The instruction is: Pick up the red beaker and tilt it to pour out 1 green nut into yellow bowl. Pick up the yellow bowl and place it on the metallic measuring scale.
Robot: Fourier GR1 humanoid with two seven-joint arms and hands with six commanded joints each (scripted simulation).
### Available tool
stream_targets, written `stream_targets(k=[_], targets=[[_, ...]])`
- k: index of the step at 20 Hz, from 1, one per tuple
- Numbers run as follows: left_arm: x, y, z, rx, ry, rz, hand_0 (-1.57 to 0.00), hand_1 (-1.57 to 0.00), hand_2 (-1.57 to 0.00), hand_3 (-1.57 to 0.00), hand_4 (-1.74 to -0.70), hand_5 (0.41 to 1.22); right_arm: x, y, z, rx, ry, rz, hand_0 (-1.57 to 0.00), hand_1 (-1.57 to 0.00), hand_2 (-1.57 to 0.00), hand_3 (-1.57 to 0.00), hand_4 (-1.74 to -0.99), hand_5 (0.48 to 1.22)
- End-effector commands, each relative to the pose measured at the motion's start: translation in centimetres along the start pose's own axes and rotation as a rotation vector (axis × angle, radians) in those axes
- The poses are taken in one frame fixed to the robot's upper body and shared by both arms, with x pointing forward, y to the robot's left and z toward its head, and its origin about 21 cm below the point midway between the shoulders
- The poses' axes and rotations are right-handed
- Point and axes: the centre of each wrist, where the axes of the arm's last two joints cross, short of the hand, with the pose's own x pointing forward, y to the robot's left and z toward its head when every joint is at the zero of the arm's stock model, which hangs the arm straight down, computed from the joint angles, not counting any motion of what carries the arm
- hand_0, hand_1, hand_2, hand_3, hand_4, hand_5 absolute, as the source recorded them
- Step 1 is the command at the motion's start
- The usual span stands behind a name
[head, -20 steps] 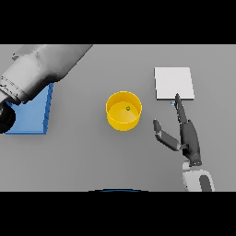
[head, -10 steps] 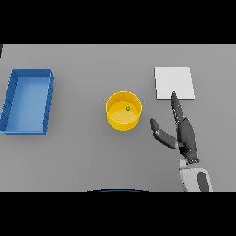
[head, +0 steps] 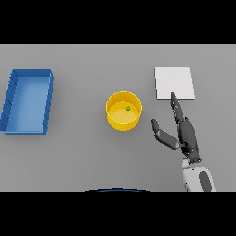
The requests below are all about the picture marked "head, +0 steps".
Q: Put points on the small green nut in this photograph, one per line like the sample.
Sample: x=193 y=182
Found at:
x=128 y=108

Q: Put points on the yellow round bowl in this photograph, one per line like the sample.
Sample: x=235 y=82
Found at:
x=123 y=120

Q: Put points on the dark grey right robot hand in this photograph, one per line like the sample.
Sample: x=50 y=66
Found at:
x=188 y=135

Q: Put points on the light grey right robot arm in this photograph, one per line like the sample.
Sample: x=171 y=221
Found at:
x=196 y=178

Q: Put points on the pale square flat scale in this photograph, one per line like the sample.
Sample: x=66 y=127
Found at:
x=173 y=82

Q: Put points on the blue rectangular tray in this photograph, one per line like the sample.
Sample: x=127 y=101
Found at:
x=27 y=101

